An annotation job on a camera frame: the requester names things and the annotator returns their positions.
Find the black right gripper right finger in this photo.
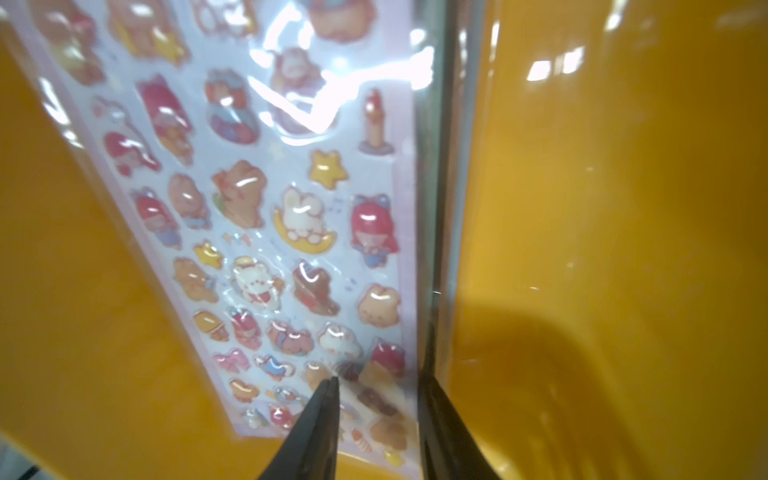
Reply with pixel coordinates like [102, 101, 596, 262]
[418, 374, 500, 480]

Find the yellow plastic storage box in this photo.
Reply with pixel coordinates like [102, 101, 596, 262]
[1, 1, 767, 479]

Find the lilac character sticker sheet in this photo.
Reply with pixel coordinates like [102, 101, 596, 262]
[1, 1, 434, 479]

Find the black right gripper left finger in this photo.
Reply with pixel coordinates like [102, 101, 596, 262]
[258, 377, 340, 480]

